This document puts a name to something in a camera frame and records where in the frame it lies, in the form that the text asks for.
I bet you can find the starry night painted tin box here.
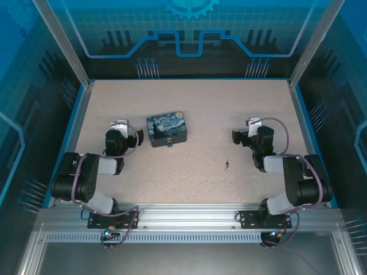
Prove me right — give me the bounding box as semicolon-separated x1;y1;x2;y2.
146;112;189;148

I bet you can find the metal tray panel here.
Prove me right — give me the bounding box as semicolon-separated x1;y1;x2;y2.
17;223;359;275

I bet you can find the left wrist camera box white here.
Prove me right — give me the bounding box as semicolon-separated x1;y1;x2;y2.
110;119;130;139

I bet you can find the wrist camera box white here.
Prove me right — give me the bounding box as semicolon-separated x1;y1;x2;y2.
110;119;130;139
247;116;262;137

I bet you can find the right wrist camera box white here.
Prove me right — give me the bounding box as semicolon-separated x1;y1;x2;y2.
247;116;262;137

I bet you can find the aluminium side rail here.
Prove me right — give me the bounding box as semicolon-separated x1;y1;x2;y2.
288;81;328;209
48;81;95;209

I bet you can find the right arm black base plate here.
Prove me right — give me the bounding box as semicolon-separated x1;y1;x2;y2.
239;210;292;229

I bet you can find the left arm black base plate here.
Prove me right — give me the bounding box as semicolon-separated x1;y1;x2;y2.
87;210;140;229

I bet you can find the aluminium mounting rail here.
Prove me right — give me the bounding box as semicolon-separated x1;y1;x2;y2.
37;202;343;230

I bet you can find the aluminium frame post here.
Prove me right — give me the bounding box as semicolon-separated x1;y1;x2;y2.
287;0;347;89
32;0;95;89

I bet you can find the slotted grey cable duct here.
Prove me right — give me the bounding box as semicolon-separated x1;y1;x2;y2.
45;232;264;243

